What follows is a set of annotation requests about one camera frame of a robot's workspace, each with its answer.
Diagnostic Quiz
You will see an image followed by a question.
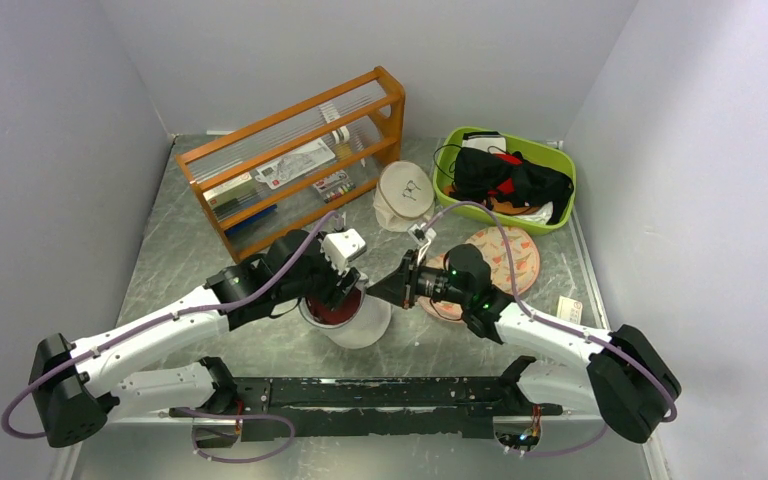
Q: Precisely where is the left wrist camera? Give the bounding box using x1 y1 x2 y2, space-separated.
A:
321 229 367 273

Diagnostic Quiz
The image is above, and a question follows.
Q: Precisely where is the colourful marker pack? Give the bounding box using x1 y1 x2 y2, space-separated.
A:
312 170 355 203

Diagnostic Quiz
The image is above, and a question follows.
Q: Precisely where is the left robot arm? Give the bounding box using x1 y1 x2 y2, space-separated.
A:
29 229 366 448

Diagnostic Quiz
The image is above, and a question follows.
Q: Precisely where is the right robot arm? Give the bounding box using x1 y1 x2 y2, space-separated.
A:
367 244 681 443

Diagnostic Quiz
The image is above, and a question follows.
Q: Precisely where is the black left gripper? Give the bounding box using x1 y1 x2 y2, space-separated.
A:
277 230 361 311

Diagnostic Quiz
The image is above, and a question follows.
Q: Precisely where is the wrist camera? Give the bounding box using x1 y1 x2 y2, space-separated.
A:
407 223 436 246
321 229 367 273

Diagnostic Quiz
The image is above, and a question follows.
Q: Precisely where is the orange wooden rack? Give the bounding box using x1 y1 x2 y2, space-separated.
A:
176 66 406 261

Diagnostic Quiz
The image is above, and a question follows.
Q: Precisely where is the white folded garment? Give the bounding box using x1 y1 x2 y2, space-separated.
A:
461 131 508 154

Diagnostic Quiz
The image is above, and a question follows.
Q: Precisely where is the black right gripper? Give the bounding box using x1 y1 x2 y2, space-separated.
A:
367 249 470 310

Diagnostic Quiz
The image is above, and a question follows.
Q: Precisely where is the cream round laundry bag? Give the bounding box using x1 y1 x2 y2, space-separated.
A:
373 161 435 232

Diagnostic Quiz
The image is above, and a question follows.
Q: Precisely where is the green box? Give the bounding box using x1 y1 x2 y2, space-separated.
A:
204 173 258 210

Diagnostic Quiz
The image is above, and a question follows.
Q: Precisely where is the clear plastic package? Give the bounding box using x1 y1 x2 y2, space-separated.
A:
254 139 336 190

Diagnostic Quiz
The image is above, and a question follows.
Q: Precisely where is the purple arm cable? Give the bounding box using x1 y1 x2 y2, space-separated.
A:
0 210 346 465
420 201 680 458

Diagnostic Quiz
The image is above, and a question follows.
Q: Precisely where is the small white card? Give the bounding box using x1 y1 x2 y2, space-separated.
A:
556 296 584 325

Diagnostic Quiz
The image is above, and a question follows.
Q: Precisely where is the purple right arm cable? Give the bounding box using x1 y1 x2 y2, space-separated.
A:
420 201 680 458

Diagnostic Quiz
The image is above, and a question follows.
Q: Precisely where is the white mesh laundry bag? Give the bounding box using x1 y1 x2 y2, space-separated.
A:
299 273 393 349

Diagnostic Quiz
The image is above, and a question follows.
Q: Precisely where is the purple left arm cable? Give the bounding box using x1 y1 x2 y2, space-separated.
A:
0 210 346 465

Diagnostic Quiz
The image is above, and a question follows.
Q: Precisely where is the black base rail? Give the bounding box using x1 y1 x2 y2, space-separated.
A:
200 376 563 441

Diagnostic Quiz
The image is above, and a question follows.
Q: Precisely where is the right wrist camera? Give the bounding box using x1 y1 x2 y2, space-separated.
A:
407 223 436 246

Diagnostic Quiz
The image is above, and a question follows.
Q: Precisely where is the white clip on rack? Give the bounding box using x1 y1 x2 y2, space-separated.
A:
330 126 351 144

